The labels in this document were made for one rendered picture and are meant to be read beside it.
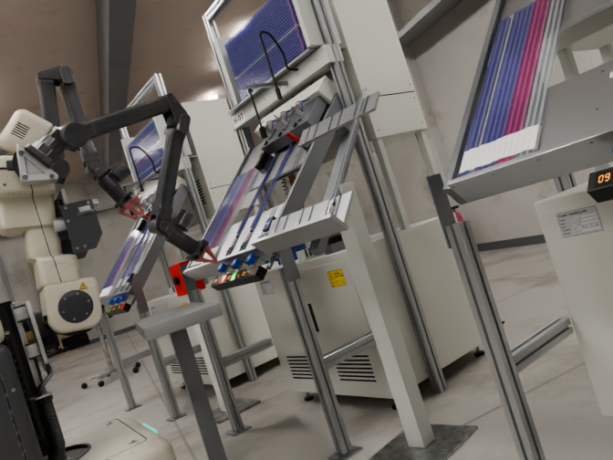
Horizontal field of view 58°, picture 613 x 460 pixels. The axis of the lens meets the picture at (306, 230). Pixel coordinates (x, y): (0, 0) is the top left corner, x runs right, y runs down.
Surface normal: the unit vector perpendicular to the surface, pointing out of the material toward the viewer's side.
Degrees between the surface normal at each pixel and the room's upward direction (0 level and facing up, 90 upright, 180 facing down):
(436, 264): 90
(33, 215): 90
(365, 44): 90
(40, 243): 90
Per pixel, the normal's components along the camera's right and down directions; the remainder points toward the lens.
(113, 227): 0.33, -0.11
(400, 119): 0.57, -0.19
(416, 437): -0.68, 0.21
